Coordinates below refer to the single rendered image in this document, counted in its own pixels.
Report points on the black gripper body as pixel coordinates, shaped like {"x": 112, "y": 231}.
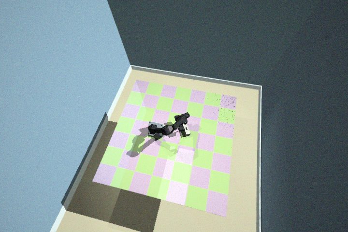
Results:
{"x": 181, "y": 128}

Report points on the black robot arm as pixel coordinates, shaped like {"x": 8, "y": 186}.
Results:
{"x": 182, "y": 119}

